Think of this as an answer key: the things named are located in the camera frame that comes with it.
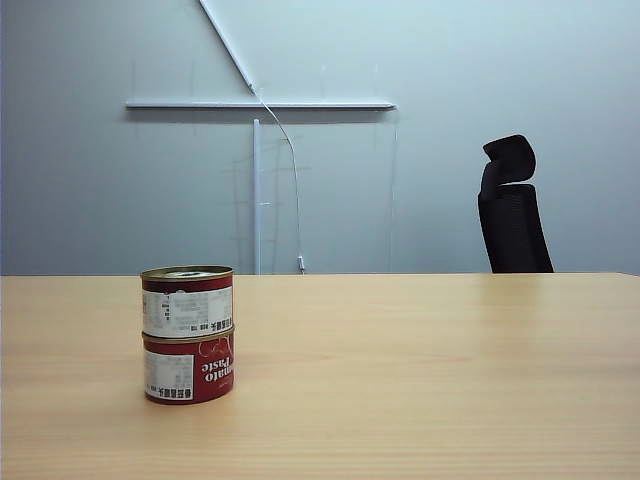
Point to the tomato can with white label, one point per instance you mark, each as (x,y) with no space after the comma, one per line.
(200,305)

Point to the red tomato paste can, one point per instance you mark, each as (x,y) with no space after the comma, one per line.
(210,367)

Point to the black mesh office chair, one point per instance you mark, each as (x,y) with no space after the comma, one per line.
(515,225)

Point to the vertical white wall conduit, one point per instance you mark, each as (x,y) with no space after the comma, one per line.
(256,200)

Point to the long horizontal white wall conduit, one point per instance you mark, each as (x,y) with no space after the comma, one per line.
(200,105)

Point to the diagonal white wall conduit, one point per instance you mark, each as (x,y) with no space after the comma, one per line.
(225,42)

